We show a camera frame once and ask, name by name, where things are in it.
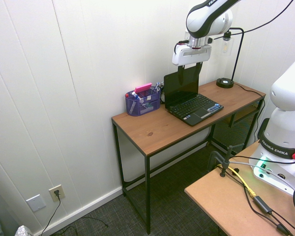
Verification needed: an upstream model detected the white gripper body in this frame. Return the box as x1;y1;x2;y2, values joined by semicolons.
172;45;212;66

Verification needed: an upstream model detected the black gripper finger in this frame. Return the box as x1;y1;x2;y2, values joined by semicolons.
177;64;185;85
195;61;204;80

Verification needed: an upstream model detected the black laptop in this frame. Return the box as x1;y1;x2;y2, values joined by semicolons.
163;71;225;127

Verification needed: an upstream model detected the black desk lamp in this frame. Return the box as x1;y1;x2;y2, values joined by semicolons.
216;27;245;89

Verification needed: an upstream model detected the pink sticky note pad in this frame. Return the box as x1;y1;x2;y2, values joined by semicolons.
135;83;152;93

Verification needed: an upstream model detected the purple mesh desk organizer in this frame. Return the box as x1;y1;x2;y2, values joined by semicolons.
124;86;161;117

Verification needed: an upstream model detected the black C-clamp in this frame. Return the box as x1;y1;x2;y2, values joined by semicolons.
207;145;237;178

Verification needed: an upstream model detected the patterned tissue box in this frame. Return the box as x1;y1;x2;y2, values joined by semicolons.
15;224;35;236

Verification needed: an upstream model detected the wooden desk black metal frame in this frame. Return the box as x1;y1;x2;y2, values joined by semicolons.
111;80;266;235

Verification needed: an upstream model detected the black lamp cord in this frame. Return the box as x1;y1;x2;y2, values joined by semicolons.
233;82;266;148

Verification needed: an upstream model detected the black cable from arm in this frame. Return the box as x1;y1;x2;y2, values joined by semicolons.
211;0;295;40

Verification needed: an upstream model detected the yellow ethernet cable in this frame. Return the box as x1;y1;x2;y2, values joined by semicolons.
232;168;258;199

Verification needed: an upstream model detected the black inline cable adapter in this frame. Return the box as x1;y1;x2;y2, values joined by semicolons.
253;195;274;215

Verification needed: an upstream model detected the beige wall power outlet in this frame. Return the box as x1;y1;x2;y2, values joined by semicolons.
48;184;65;203

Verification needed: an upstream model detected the black power cord on floor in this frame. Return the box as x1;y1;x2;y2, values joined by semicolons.
38;190;109;236

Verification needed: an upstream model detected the white blank wall plate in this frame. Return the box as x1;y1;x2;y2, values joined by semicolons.
26;194;47;212

